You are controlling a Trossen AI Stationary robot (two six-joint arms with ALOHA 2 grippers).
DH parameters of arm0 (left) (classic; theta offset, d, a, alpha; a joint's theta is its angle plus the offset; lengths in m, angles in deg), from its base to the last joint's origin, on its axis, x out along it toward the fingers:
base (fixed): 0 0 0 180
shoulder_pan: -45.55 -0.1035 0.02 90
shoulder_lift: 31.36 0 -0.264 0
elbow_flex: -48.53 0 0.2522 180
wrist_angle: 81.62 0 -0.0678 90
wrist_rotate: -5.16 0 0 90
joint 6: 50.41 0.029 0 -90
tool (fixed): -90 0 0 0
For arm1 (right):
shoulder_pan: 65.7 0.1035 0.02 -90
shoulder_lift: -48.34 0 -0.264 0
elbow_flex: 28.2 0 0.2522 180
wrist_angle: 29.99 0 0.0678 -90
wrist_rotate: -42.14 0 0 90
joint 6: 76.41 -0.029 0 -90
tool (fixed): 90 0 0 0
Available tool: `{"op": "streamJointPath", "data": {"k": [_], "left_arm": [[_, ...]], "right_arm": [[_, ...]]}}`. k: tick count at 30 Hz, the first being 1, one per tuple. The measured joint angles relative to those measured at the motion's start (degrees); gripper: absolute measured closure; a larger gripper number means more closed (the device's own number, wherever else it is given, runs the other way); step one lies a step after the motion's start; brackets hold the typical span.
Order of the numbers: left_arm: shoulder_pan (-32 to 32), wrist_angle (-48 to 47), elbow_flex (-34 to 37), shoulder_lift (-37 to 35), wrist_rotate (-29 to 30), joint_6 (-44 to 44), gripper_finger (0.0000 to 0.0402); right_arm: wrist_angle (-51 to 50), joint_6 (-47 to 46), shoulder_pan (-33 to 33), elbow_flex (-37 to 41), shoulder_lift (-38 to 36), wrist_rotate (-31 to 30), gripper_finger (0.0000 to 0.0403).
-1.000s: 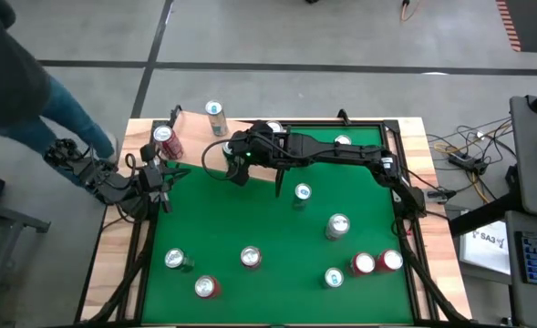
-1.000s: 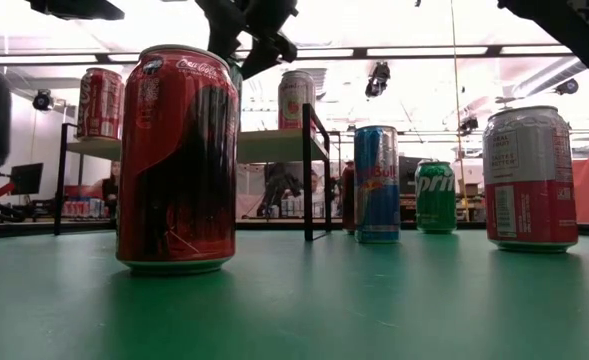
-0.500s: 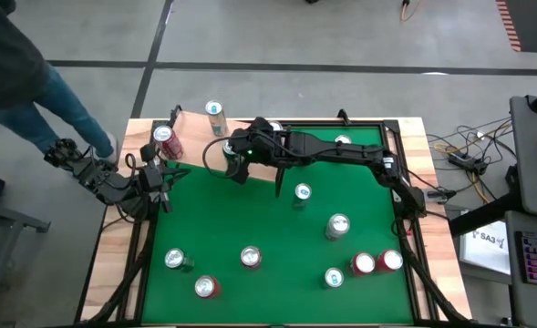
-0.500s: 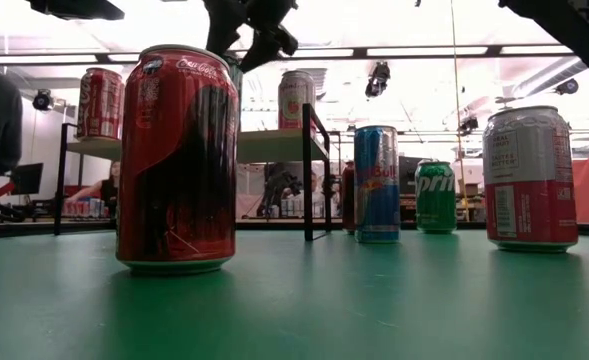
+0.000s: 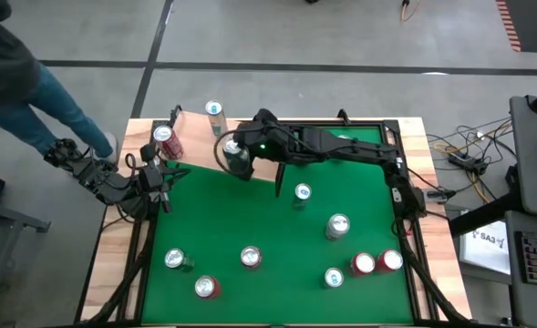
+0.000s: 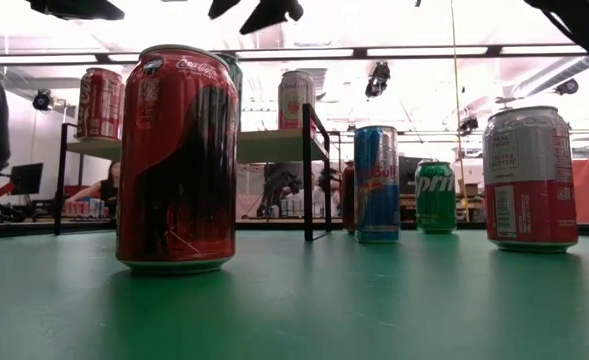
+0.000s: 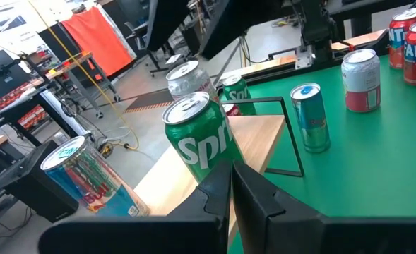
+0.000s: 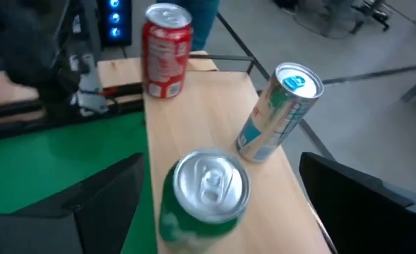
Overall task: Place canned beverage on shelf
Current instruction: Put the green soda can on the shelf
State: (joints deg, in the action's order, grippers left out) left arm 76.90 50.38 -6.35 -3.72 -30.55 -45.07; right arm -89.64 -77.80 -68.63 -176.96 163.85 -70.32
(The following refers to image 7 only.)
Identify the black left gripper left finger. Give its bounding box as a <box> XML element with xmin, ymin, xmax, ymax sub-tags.
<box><xmin>37</xmin><ymin>158</ymin><xmax>232</xmax><ymax>254</ymax></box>

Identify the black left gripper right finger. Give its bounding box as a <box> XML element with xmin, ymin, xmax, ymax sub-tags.
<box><xmin>231</xmin><ymin>159</ymin><xmax>416</xmax><ymax>254</ymax></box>

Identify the blue silver Red Bull can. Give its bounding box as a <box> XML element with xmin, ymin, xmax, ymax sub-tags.
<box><xmin>40</xmin><ymin>135</ymin><xmax>150</xmax><ymax>217</ymax></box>

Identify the slim silver can blue tab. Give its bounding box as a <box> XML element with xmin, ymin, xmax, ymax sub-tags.
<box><xmin>290</xmin><ymin>82</ymin><xmax>332</xmax><ymax>154</ymax></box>

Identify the green Sprite can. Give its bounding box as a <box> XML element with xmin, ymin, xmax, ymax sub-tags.
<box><xmin>161</xmin><ymin>90</ymin><xmax>246</xmax><ymax>184</ymax></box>
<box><xmin>221</xmin><ymin>73</ymin><xmax>257</xmax><ymax>116</ymax></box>

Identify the black computer tower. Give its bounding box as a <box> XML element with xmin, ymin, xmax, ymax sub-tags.
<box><xmin>2</xmin><ymin>140</ymin><xmax>81</xmax><ymax>224</ymax></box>

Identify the metal workbench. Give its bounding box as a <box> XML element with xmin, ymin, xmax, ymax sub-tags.
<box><xmin>0</xmin><ymin>80</ymin><xmax>92</xmax><ymax>159</ymax></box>

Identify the black floor mat orange edge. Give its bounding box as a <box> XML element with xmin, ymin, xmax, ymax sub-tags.
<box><xmin>124</xmin><ymin>88</ymin><xmax>176</xmax><ymax>114</ymax></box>

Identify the black monitor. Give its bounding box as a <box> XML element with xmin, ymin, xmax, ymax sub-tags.
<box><xmin>0</xmin><ymin>49</ymin><xmax>32</xmax><ymax>103</ymax></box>

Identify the orange red fabric panel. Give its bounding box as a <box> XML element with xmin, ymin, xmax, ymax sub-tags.
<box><xmin>59</xmin><ymin>6</ymin><xmax>137</xmax><ymax>81</ymax></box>

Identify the black flat panel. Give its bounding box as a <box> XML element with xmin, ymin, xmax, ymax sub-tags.
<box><xmin>145</xmin><ymin>0</ymin><xmax>195</xmax><ymax>52</ymax></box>
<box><xmin>199</xmin><ymin>0</ymin><xmax>302</xmax><ymax>61</ymax></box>

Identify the wooden shelf black metal frame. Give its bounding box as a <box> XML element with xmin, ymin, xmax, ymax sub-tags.
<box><xmin>132</xmin><ymin>96</ymin><xmax>305</xmax><ymax>236</ymax></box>

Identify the silver mounting bracket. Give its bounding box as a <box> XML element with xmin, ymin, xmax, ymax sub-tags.
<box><xmin>295</xmin><ymin>45</ymin><xmax>313</xmax><ymax>70</ymax></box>

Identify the yellow cable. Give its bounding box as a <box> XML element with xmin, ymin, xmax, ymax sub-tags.
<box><xmin>26</xmin><ymin>0</ymin><xmax>141</xmax><ymax>151</ymax></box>

